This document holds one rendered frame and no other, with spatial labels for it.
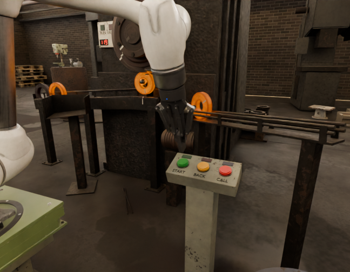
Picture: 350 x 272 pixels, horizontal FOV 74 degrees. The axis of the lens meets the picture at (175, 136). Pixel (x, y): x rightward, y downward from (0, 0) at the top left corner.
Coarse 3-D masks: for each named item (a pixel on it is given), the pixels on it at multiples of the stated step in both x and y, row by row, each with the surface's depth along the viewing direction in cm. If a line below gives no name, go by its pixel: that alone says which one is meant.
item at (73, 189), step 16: (48, 96) 162; (64, 96) 171; (80, 96) 173; (48, 112) 160; (64, 112) 171; (80, 112) 166; (80, 144) 172; (80, 160) 174; (80, 176) 178; (80, 192) 176
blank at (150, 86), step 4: (140, 72) 161; (144, 72) 160; (148, 72) 160; (136, 76) 163; (140, 76) 162; (144, 76) 160; (148, 76) 159; (152, 76) 160; (136, 80) 164; (148, 80) 160; (152, 80) 159; (136, 84) 165; (140, 84) 165; (148, 84) 161; (152, 84) 159; (136, 88) 166; (140, 88) 164; (144, 88) 163; (148, 88) 162; (152, 88) 161; (140, 92) 165; (144, 92) 164; (148, 92) 163
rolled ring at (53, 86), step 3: (51, 84) 202; (54, 84) 200; (57, 84) 199; (60, 84) 200; (51, 87) 203; (54, 87) 204; (60, 87) 198; (63, 87) 199; (51, 90) 204; (54, 90) 206; (60, 90) 199; (63, 90) 198; (51, 93) 205; (54, 93) 207; (63, 93) 199; (66, 93) 201
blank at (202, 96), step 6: (198, 96) 131; (204, 96) 127; (192, 102) 137; (198, 102) 135; (204, 102) 127; (210, 102) 126; (198, 108) 136; (204, 108) 128; (210, 108) 127; (204, 114) 129; (210, 114) 129
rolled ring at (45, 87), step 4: (40, 84) 208; (44, 84) 208; (36, 88) 211; (40, 88) 212; (44, 88) 207; (48, 88) 207; (36, 92) 213; (40, 92) 215; (48, 92) 206; (36, 96) 214; (40, 96) 215
